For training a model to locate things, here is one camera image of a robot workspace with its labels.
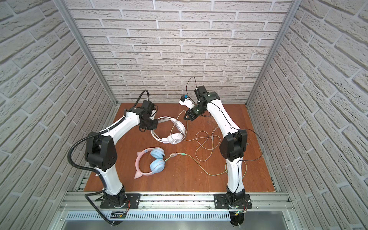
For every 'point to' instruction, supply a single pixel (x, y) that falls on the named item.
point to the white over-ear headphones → (172, 138)
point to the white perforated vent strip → (124, 216)
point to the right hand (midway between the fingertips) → (186, 116)
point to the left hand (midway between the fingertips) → (155, 124)
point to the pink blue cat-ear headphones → (156, 166)
